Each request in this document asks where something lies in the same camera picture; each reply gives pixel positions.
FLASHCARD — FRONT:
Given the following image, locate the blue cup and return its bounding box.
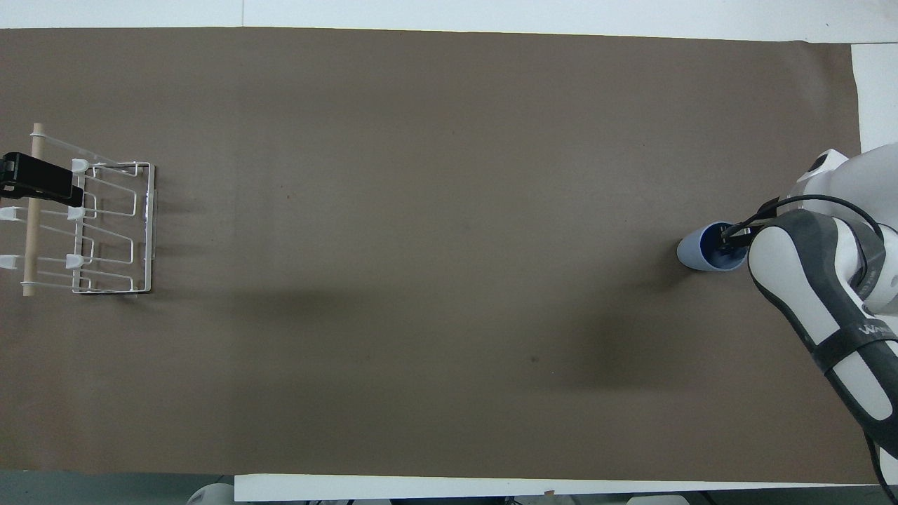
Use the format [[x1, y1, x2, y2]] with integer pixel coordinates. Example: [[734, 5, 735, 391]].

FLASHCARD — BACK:
[[676, 221, 750, 273]]

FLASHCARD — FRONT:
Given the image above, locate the black cable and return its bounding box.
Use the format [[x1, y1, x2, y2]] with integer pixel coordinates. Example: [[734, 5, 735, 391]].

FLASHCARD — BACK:
[[721, 194, 887, 246]]

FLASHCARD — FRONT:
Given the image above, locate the white wire cup holder rack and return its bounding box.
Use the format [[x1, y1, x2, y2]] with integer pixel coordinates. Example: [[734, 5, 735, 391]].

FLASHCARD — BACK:
[[0, 123, 157, 297]]

